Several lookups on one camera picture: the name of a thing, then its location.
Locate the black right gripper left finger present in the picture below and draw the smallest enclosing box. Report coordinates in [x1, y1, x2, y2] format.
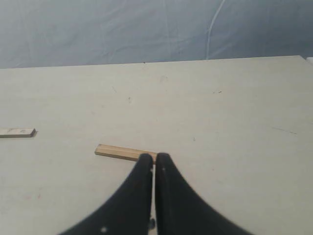
[62, 154, 153, 235]

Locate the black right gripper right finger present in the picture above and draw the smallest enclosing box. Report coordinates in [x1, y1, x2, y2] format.
[156, 153, 250, 235]

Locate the wood block with holes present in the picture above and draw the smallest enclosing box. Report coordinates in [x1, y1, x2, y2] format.
[0, 128, 36, 138]

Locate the light wood block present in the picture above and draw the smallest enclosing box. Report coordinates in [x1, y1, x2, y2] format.
[94, 144, 157, 163]

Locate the grey backdrop cloth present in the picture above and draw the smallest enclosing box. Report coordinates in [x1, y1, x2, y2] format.
[0, 0, 313, 69]

